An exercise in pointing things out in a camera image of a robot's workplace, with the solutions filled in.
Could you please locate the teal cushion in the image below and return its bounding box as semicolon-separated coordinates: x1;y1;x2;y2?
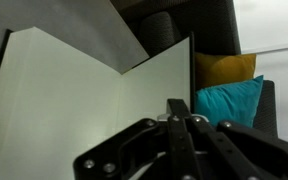
194;75;264;127

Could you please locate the dark grey fabric sofa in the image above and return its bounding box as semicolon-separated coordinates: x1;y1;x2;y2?
119;0;278;137

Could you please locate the grey top coffee table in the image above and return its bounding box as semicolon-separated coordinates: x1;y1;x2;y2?
0;0;148;72

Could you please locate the mustard yellow cushion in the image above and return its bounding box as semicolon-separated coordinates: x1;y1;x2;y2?
195;53;256;90

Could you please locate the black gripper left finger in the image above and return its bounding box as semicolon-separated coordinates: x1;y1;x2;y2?
73;118;168;180

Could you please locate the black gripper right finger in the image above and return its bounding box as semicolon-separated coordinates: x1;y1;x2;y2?
167;99;288;180

